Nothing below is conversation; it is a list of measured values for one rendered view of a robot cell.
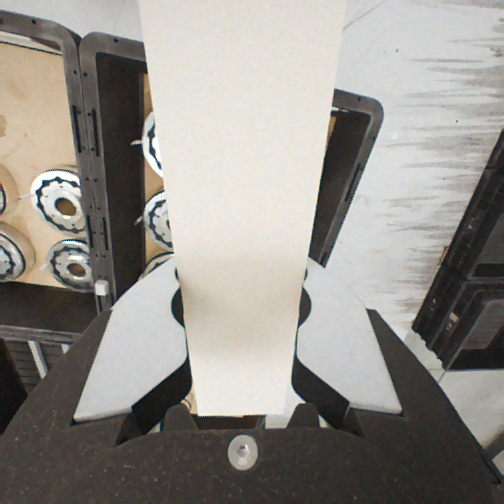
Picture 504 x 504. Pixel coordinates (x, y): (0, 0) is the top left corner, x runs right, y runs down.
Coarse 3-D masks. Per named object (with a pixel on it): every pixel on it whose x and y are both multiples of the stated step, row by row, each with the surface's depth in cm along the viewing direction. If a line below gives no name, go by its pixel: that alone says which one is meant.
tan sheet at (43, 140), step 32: (0, 64) 29; (32, 64) 29; (0, 96) 31; (32, 96) 31; (64, 96) 31; (0, 128) 32; (32, 128) 33; (64, 128) 33; (0, 160) 34; (32, 160) 35; (64, 160) 35; (32, 224) 39
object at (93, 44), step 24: (96, 48) 21; (120, 48) 21; (144, 48) 21; (96, 72) 22; (96, 96) 23; (336, 96) 24; (360, 96) 24; (96, 120) 25; (96, 144) 25; (360, 144) 26; (96, 168) 26; (360, 168) 27; (96, 192) 27; (336, 216) 30; (336, 240) 31
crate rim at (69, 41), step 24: (0, 24) 20; (24, 24) 20; (48, 24) 20; (72, 48) 21; (72, 72) 22; (72, 96) 23; (72, 120) 24; (96, 216) 29; (96, 240) 30; (96, 264) 32; (48, 336) 38; (72, 336) 38
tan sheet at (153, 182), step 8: (144, 80) 31; (144, 88) 31; (144, 96) 31; (144, 104) 32; (152, 104) 32; (144, 112) 32; (144, 120) 33; (328, 128) 34; (328, 136) 35; (152, 168) 36; (152, 176) 36; (160, 176) 36; (152, 184) 37; (160, 184) 37; (152, 192) 37; (152, 240) 41; (152, 248) 42; (160, 248) 42
